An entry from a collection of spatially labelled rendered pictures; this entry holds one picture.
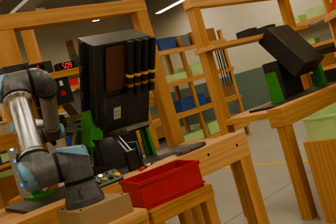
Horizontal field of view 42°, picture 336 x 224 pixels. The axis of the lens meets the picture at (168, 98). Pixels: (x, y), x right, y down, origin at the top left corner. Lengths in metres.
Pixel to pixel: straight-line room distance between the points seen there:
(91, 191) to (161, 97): 1.50
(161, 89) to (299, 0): 8.98
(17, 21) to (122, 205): 1.45
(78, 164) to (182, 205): 0.50
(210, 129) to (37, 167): 6.92
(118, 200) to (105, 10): 1.63
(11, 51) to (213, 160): 1.31
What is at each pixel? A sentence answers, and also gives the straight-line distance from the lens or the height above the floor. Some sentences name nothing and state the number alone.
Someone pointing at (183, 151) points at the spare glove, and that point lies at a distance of 2.40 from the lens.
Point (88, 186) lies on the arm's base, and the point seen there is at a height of 0.99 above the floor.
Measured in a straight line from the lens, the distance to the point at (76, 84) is 10.31.
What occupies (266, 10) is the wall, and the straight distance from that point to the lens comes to 12.36.
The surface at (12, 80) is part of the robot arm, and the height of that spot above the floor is 1.47.
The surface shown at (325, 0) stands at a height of 1.82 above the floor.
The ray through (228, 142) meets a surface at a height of 0.87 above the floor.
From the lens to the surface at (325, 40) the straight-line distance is 10.87.
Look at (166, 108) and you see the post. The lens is 3.09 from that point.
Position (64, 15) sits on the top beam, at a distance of 2.87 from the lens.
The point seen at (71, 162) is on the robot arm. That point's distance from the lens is 1.69.
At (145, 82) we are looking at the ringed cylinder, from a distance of 2.40.
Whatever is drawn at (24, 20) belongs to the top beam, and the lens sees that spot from 2.77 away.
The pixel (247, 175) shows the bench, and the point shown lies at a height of 0.65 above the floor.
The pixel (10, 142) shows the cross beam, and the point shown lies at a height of 1.22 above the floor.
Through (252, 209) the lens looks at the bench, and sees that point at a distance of 2.74.
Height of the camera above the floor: 1.24
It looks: 1 degrees down
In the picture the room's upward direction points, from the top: 16 degrees counter-clockwise
